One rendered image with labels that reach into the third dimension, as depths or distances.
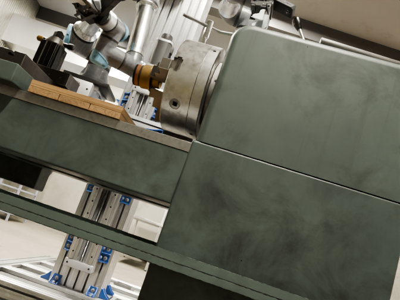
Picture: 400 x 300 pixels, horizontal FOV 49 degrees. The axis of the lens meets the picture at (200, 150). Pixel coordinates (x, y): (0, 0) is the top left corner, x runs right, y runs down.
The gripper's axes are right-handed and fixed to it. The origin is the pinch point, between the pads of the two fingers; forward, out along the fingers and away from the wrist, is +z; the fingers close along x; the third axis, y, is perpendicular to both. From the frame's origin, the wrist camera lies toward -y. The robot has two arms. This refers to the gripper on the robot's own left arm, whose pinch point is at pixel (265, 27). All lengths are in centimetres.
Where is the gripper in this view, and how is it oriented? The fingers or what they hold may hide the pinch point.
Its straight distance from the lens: 165.9
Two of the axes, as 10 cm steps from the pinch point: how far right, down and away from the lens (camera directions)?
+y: -9.7, -1.9, 1.8
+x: -0.2, -6.2, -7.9
